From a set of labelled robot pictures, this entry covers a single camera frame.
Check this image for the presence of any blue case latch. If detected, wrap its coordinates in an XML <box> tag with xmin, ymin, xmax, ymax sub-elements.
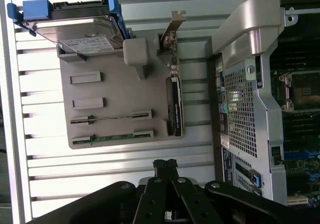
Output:
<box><xmin>249</xmin><ymin>170</ymin><xmax>262</xmax><ymax>192</ymax></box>

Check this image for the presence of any black graphics card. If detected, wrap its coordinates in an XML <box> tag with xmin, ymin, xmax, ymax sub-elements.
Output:
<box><xmin>159</xmin><ymin>9</ymin><xmax>188</xmax><ymax>137</ymax></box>

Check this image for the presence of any open black PC case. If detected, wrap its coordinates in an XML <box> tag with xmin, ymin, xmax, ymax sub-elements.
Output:
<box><xmin>206</xmin><ymin>0</ymin><xmax>320</xmax><ymax>207</ymax></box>

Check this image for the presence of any grey plastic parts rack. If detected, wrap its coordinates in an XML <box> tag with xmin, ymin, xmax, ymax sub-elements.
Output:
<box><xmin>56</xmin><ymin>31</ymin><xmax>187</xmax><ymax>150</ymax></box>

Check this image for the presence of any green motherboard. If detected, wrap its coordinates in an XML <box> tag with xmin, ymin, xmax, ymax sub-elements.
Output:
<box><xmin>270</xmin><ymin>46</ymin><xmax>320</xmax><ymax>205</ymax></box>

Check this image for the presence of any CPU socket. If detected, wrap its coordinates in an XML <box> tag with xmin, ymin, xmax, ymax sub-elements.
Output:
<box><xmin>278</xmin><ymin>70</ymin><xmax>320</xmax><ymax>113</ymax></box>

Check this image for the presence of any hard disk in blue caddy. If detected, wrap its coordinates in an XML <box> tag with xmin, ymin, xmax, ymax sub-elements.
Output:
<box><xmin>6</xmin><ymin>0</ymin><xmax>133</xmax><ymax>55</ymax></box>

